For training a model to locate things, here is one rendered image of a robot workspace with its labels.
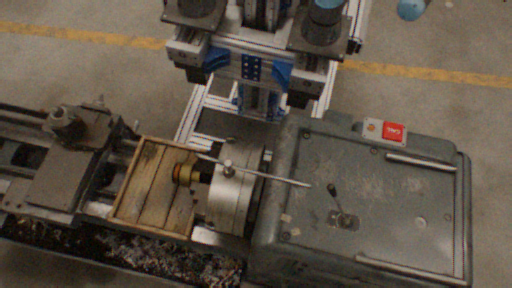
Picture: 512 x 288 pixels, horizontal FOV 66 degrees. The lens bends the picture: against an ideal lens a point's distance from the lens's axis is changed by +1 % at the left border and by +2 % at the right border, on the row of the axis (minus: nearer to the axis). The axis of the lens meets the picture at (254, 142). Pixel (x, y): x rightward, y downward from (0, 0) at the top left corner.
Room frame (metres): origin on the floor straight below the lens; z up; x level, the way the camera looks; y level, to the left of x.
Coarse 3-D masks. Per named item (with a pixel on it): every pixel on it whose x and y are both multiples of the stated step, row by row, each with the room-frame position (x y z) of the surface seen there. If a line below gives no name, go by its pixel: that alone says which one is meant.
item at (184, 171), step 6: (180, 162) 0.50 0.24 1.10; (186, 162) 0.50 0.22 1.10; (174, 168) 0.48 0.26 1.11; (180, 168) 0.48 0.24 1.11; (186, 168) 0.48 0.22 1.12; (192, 168) 0.48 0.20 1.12; (174, 174) 0.46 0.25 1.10; (180, 174) 0.45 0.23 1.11; (186, 174) 0.46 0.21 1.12; (192, 174) 0.46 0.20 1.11; (198, 174) 0.46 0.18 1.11; (204, 174) 0.48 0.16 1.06; (174, 180) 0.44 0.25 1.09; (180, 180) 0.44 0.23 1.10; (186, 180) 0.44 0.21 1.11; (192, 180) 0.44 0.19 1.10; (198, 180) 0.44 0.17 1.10; (186, 186) 0.43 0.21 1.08
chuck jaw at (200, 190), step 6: (192, 186) 0.42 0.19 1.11; (198, 186) 0.42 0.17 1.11; (204, 186) 0.42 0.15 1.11; (192, 192) 0.40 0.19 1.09; (198, 192) 0.40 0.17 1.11; (204, 192) 0.40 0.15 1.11; (198, 198) 0.38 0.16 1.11; (204, 198) 0.38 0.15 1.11; (198, 204) 0.36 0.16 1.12; (204, 204) 0.36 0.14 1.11; (198, 210) 0.34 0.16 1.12; (204, 210) 0.34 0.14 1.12; (198, 216) 0.32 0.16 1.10; (204, 216) 0.32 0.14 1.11; (210, 222) 0.31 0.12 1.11
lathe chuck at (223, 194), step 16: (224, 144) 0.52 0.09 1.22; (240, 144) 0.53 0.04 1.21; (224, 160) 0.46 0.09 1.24; (240, 160) 0.47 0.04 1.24; (224, 176) 0.41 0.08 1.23; (240, 176) 0.42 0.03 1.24; (208, 192) 0.37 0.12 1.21; (224, 192) 0.37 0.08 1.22; (208, 208) 0.33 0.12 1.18; (224, 208) 0.33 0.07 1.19; (224, 224) 0.30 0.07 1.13
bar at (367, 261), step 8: (360, 256) 0.21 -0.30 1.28; (368, 264) 0.19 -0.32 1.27; (376, 264) 0.19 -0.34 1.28; (384, 264) 0.19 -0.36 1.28; (392, 264) 0.19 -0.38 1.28; (400, 264) 0.20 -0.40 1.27; (400, 272) 0.18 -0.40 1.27; (408, 272) 0.18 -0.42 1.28; (416, 272) 0.18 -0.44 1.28; (424, 272) 0.18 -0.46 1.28; (432, 272) 0.18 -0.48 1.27; (440, 280) 0.16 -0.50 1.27; (448, 280) 0.17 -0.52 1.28; (456, 280) 0.17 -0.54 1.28; (464, 280) 0.17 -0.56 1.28
